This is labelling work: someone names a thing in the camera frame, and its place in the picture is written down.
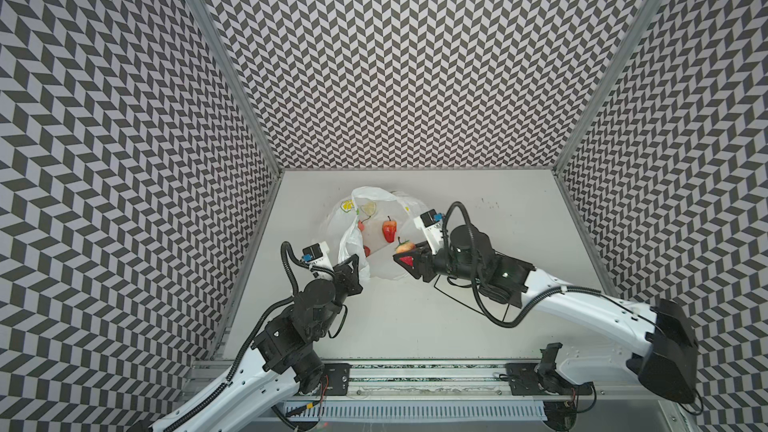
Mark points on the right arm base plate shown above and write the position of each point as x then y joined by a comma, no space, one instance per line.
542,378

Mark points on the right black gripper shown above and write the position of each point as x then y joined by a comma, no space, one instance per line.
420,259

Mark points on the aluminium front rail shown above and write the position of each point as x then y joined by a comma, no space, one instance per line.
428,379

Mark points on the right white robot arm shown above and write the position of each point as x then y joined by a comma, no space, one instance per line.
652,345

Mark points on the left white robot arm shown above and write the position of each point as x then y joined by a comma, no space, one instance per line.
277,360

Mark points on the red yellow fake apple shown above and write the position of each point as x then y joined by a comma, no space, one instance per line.
405,246

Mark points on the red fake pepper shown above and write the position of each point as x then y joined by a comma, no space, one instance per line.
389,230

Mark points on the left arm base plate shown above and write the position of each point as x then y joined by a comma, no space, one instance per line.
332,379

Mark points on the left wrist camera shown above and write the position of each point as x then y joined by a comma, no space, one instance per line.
317,255

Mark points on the white plastic bag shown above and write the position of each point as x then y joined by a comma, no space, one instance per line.
372,205

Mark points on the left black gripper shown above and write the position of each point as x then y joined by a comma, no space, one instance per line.
350,279

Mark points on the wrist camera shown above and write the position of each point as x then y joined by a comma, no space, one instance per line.
317,255
431,225

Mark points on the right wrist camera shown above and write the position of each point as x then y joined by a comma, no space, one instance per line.
431,225

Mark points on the white mat black border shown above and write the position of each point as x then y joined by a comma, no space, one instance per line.
460,293

